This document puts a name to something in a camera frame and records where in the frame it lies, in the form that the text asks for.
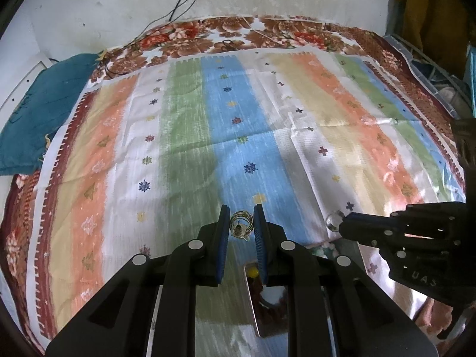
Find teal quilted pillow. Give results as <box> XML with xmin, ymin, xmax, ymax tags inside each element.
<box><xmin>1</xmin><ymin>53</ymin><xmax>98</xmax><ymax>176</ymax></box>

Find floral brown bedsheet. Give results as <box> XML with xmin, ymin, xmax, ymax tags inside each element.
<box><xmin>1</xmin><ymin>16</ymin><xmax>457</xmax><ymax>353</ymax></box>

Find gold ring with charm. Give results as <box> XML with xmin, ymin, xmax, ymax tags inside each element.
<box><xmin>228</xmin><ymin>210</ymin><xmax>255</xmax><ymax>241</ymax></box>

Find striped colourful cloth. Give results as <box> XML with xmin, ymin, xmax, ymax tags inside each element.
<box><xmin>26</xmin><ymin>47</ymin><xmax>465</xmax><ymax>346</ymax></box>

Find clear glass bead ring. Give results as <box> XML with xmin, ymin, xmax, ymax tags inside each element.
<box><xmin>324</xmin><ymin>209</ymin><xmax>347</xmax><ymax>233</ymax></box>

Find mustard yellow hanging cloth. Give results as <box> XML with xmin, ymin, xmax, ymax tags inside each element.
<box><xmin>394</xmin><ymin>0</ymin><xmax>475</xmax><ymax>78</ymax></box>

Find black hanging cables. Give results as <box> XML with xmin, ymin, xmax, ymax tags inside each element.
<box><xmin>100</xmin><ymin>0</ymin><xmax>206</xmax><ymax>79</ymax></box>

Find grey metal tray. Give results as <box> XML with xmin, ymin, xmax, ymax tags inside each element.
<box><xmin>243</xmin><ymin>238</ymin><xmax>364</xmax><ymax>339</ymax></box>

